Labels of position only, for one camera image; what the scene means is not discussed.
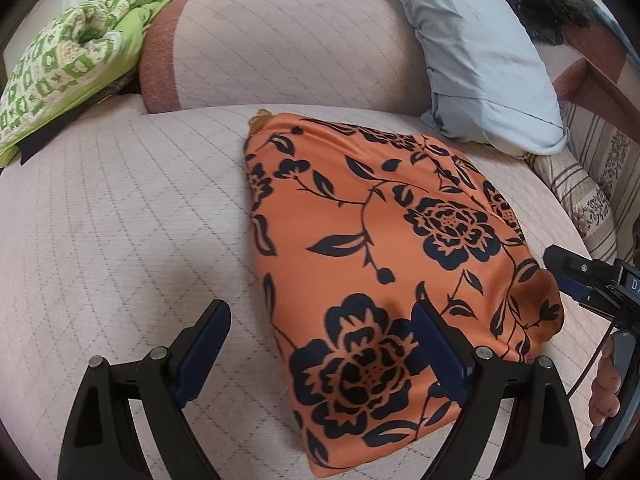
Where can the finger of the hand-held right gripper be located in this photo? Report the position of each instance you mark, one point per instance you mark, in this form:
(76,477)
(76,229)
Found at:
(567,262)

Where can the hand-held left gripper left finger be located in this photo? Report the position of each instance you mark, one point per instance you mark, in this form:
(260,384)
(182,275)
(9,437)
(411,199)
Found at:
(200,355)

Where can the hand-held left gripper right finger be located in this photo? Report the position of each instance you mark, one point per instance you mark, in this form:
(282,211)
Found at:
(440,355)

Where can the orange floral pillow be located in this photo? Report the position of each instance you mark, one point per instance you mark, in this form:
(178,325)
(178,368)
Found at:
(380,270)

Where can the person's right hand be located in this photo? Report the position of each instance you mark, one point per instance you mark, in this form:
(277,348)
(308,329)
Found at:
(606,385)

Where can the striped floral cushion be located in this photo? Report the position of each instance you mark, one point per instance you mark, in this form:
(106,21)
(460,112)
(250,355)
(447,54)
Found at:
(575,200)
(610,160)

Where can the red and pink blanket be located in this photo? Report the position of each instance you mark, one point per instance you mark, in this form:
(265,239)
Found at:
(590,65)

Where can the light blue pillow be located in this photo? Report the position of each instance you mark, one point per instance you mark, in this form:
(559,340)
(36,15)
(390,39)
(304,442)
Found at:
(475,60)

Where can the pink quilted bolster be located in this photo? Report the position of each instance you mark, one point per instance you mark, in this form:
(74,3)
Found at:
(280,45)

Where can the green patterned blanket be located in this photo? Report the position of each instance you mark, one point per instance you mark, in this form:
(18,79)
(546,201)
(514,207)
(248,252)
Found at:
(75,60)

